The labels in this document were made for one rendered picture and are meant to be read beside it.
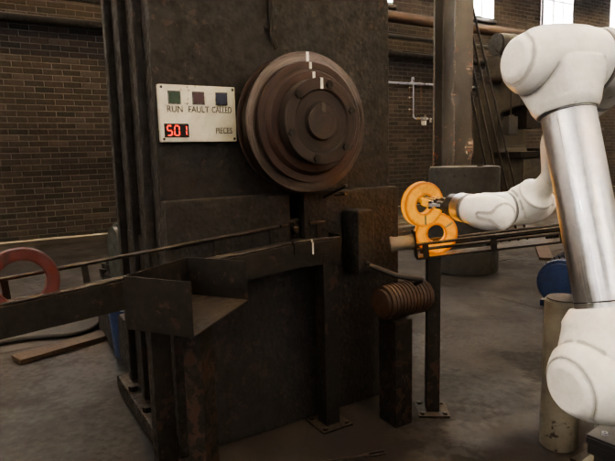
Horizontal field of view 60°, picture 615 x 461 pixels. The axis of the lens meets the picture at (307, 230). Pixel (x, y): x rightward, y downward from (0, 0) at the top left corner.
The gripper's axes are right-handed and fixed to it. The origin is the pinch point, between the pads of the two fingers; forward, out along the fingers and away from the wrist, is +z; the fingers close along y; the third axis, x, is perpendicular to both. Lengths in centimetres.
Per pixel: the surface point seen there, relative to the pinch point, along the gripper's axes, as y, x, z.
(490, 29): 585, 201, 678
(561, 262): 154, -57, 81
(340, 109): -27.4, 30.9, 8.5
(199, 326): -84, -24, -31
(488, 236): 26.3, -14.8, -3.4
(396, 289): -8.4, -32.3, 2.3
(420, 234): 5.2, -14.5, 8.7
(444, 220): 13.1, -9.4, 5.3
